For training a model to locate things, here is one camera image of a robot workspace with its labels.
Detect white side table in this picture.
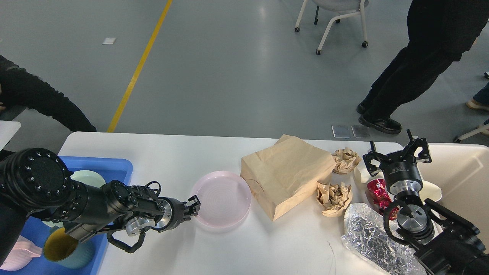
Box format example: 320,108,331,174
0,120,21,150

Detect standing person in black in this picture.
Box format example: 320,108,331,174
356,0,489,134

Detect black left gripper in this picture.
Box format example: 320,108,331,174
152,195,201,233

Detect crumpled brown paper lower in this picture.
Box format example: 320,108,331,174
316,182,353,217

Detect beige plastic bin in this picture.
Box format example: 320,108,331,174
418,143,489,247

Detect crushed red can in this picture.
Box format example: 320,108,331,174
367,179,393,215

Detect white paper cup right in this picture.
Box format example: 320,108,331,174
419,180,442,202

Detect white paper cup lying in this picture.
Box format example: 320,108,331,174
353,164,384,184

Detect silver foil plastic bag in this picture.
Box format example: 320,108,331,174
341,202,427,275

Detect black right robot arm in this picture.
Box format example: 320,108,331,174
363,130,489,275

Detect brown paper bag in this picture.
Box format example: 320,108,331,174
240,134,336,221

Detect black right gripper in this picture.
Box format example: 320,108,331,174
362,129,432,195

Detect pink mug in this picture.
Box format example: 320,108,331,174
1,236,43,271

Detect beige shoe at right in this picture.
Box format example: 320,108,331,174
466,99,489,112

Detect light green plate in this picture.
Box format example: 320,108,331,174
42,170,107,228

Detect white chair leg right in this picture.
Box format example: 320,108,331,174
453,124,489,143

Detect metal floor plate left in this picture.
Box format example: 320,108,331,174
331,125,351,139

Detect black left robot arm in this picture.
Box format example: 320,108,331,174
0,148,201,261

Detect blue plastic tray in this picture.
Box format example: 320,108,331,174
0,155,133,275

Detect metal floor plate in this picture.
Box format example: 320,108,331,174
331,125,351,139
351,125,371,139

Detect seated person in black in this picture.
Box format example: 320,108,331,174
0,56,97,132

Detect teal mug yellow inside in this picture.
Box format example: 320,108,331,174
43,226,96,269

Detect metal floor plate right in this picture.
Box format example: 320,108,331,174
351,125,371,139

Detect pink plate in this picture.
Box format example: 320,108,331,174
191,171,252,229

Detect crumpled brown paper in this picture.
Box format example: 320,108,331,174
316,182,353,217
332,147,362,175

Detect crumpled brown paper upper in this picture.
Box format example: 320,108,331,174
332,147,362,175

